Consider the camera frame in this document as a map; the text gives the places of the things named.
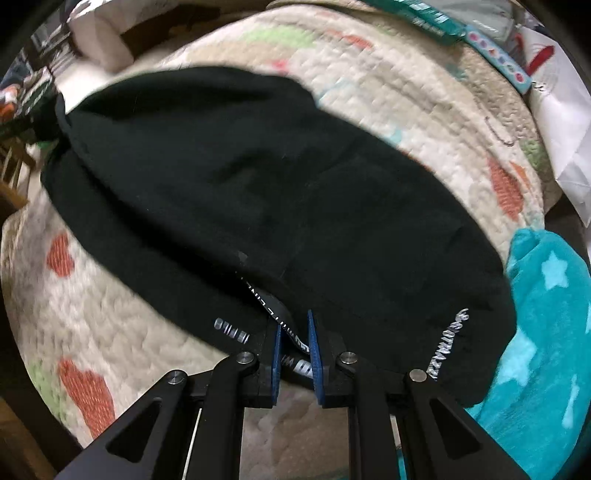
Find beige cushion pad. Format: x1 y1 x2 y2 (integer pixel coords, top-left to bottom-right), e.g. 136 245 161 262
67 0 157 73

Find heart pattern quilt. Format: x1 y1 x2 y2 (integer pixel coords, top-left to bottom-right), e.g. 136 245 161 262
0 4 562 480

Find light blue patterned box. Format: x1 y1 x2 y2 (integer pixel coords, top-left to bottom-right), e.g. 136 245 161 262
464 25 532 95

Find black pants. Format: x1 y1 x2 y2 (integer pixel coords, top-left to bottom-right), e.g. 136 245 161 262
42 67 516 407

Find white paper bag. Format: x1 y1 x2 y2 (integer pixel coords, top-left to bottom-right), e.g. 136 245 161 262
519 27 590 225

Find teal star blanket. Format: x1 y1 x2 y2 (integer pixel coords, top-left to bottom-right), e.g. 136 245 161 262
468 229 590 479

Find green tissue pack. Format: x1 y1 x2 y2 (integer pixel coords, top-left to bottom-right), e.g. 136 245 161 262
365 0 466 45

